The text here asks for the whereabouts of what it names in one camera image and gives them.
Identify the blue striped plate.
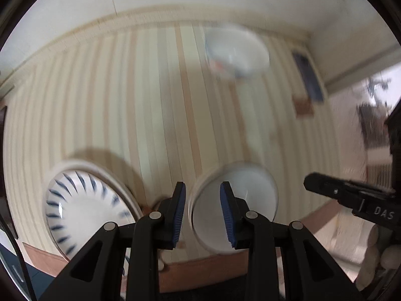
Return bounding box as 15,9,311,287
46,168,135,254

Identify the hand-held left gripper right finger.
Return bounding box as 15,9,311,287
219,181,365,301

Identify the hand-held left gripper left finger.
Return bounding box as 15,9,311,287
52,181,187,301

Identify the person's right hand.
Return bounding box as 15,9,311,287
357,227,401,291

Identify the frosted glass sliding door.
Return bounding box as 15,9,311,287
326,47,401,258

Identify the white bowl with coloured print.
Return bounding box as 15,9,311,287
204,25,270,80

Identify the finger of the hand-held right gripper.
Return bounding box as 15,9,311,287
304,172,394,209

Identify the small brown card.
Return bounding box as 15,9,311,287
293,97,315,117

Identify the striped cat tablecloth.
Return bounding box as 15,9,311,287
0,22,345,292

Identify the white plate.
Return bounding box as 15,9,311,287
47,160,165,272

